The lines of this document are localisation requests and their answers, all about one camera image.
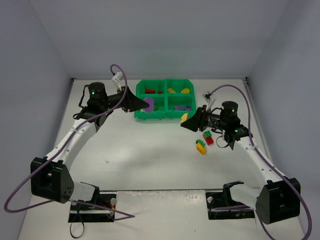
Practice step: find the pale yellow lego brick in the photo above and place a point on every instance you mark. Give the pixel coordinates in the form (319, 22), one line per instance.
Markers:
(184, 117)

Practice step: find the green square lego brick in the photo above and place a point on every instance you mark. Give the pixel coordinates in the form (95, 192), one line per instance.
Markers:
(207, 134)

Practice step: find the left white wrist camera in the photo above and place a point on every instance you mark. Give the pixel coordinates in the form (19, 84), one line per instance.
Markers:
(117, 80)

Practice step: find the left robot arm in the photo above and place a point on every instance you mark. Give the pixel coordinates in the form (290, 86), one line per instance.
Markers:
(51, 178)

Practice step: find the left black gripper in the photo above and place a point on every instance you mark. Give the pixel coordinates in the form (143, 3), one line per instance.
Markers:
(126, 99)

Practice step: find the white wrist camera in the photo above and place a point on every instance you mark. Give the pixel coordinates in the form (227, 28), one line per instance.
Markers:
(117, 80)
(210, 99)

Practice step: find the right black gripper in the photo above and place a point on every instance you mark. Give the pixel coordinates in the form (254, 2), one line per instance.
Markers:
(203, 119)

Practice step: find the purple curved lego brick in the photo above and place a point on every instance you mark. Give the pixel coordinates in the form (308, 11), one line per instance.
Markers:
(179, 108)

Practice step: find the yellow curved lego brick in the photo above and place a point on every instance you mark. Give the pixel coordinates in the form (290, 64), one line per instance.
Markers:
(201, 149)

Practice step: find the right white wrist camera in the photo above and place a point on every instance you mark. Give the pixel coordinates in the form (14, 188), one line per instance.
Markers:
(210, 99)

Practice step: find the purple flower lego brick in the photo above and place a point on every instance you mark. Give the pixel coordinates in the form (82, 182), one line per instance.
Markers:
(151, 104)

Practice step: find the green four-compartment bin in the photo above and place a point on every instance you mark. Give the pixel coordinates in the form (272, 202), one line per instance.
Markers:
(166, 101)

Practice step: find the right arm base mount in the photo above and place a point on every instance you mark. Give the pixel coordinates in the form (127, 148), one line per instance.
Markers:
(220, 205)

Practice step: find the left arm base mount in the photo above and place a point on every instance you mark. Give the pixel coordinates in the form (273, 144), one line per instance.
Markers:
(81, 213)

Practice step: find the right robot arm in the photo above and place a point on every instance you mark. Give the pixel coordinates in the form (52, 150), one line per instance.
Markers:
(276, 197)

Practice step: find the red square lego brick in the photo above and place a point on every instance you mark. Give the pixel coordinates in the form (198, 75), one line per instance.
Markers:
(209, 140)

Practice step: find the orange lego brick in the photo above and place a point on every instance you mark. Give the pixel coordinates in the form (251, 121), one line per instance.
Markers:
(186, 91)

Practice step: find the dark green lego piece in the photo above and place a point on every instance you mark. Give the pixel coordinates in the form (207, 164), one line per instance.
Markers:
(198, 141)

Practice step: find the yellow lego plate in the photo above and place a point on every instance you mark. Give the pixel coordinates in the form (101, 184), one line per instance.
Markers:
(171, 90)

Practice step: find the red arch lego brick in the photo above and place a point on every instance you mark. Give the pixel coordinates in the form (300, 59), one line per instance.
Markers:
(150, 91)

